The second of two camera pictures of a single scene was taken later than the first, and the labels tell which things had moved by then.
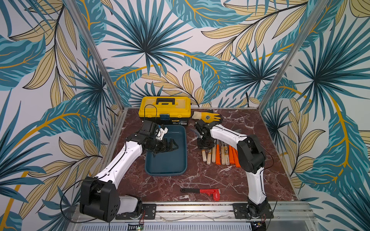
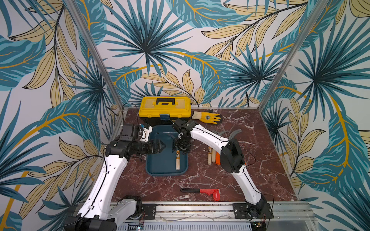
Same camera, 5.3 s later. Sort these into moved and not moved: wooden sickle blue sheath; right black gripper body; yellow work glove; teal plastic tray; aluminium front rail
Moved: right black gripper body; wooden sickle blue sheath
Not moved: teal plastic tray; aluminium front rail; yellow work glove
